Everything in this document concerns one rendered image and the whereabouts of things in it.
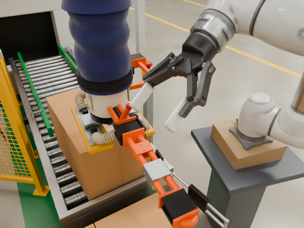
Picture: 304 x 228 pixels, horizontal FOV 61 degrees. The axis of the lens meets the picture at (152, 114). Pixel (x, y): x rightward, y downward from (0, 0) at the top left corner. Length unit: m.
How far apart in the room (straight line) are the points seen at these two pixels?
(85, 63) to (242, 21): 0.57
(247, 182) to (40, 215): 1.58
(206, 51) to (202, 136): 1.12
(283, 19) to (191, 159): 2.10
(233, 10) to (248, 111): 0.85
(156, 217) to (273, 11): 1.19
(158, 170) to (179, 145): 1.92
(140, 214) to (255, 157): 0.69
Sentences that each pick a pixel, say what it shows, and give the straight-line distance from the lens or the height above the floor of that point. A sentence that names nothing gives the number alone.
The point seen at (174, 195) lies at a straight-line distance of 0.72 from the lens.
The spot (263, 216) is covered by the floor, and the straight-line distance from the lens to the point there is 2.33.
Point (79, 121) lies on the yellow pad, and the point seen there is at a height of 1.11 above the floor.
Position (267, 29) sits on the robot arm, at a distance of 0.61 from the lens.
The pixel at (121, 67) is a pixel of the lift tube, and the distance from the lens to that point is 0.98.
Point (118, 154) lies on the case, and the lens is 1.40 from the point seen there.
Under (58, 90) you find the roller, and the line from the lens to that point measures 2.64.
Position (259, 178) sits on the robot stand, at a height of 0.75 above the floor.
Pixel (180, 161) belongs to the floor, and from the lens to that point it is 2.54.
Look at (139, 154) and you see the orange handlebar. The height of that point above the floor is 1.23.
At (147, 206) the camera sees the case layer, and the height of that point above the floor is 0.54.
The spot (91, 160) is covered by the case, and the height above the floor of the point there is 0.88.
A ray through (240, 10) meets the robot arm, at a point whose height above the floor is 1.68.
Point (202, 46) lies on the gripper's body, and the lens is 0.59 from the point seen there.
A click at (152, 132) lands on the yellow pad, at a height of 1.11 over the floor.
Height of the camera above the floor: 1.82
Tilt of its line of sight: 36 degrees down
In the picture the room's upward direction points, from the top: straight up
